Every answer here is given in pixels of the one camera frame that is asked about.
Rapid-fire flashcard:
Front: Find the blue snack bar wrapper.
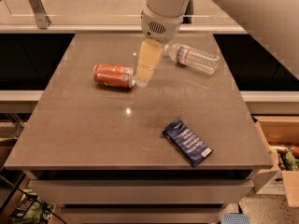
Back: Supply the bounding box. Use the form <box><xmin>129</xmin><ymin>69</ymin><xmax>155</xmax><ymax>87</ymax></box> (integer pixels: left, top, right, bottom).
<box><xmin>163</xmin><ymin>117</ymin><xmax>213</xmax><ymax>167</ymax></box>

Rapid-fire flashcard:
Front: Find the lower white drawer front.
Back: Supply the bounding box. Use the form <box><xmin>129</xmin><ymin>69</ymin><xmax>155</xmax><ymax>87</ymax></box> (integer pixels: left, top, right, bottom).
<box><xmin>60</xmin><ymin>207</ymin><xmax>226</xmax><ymax>224</ymax></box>

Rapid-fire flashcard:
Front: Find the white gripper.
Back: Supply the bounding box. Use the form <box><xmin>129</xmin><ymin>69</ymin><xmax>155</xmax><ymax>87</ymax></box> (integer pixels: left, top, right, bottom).
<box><xmin>135</xmin><ymin>3</ymin><xmax>185</xmax><ymax>87</ymax></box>

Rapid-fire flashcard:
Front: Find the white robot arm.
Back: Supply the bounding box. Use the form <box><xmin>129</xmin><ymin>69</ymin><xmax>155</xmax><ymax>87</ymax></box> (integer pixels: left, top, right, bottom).
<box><xmin>141</xmin><ymin>0</ymin><xmax>299</xmax><ymax>78</ymax></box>

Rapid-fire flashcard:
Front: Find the glass railing panel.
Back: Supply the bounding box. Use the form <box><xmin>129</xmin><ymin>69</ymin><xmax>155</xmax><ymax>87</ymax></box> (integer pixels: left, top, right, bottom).
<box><xmin>0</xmin><ymin>0</ymin><xmax>247</xmax><ymax>26</ymax></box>

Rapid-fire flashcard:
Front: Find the green black snack bag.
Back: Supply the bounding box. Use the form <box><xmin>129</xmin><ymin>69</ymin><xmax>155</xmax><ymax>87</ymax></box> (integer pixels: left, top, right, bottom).
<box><xmin>11</xmin><ymin>193</ymin><xmax>54</xmax><ymax>224</ymax></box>

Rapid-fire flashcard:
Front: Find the left metal railing bracket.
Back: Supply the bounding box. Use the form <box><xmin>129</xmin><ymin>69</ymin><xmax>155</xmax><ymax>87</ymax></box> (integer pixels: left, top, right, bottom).
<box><xmin>28</xmin><ymin>0</ymin><xmax>51</xmax><ymax>30</ymax></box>

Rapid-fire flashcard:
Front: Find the blue sponge cloth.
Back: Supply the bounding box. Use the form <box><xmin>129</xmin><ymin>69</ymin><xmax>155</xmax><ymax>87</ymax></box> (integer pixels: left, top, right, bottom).
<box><xmin>221</xmin><ymin>214</ymin><xmax>250</xmax><ymax>224</ymax></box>

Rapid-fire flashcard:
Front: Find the clear plastic water bottle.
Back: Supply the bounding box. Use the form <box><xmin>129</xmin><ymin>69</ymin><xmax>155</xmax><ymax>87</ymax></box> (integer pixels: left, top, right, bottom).
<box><xmin>164</xmin><ymin>43</ymin><xmax>220</xmax><ymax>75</ymax></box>

